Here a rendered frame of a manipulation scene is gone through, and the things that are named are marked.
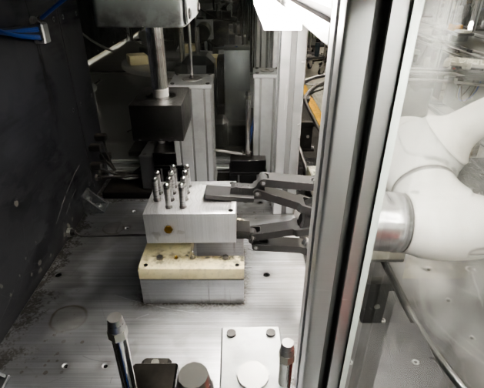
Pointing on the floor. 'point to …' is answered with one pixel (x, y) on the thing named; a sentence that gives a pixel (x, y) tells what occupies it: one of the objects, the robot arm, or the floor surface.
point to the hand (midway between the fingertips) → (225, 210)
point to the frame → (252, 379)
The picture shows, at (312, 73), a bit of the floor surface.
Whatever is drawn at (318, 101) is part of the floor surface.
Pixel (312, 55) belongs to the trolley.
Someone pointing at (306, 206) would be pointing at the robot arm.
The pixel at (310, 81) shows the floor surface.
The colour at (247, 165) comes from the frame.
